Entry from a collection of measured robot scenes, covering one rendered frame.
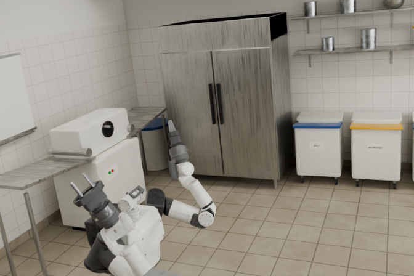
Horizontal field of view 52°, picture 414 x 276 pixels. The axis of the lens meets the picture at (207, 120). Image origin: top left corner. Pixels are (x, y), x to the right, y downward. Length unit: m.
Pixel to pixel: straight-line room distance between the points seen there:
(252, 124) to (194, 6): 1.93
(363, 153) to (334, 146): 0.32
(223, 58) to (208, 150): 1.17
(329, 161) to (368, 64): 1.27
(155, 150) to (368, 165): 2.86
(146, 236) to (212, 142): 3.37
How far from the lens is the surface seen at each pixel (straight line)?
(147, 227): 2.01
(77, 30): 5.71
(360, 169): 5.24
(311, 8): 5.33
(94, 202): 1.64
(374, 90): 5.62
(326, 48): 5.34
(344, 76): 5.61
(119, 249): 1.71
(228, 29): 4.93
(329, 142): 5.16
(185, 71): 5.17
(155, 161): 6.24
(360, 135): 5.09
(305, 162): 5.29
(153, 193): 2.20
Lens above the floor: 2.28
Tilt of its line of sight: 16 degrees down
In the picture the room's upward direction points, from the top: 6 degrees counter-clockwise
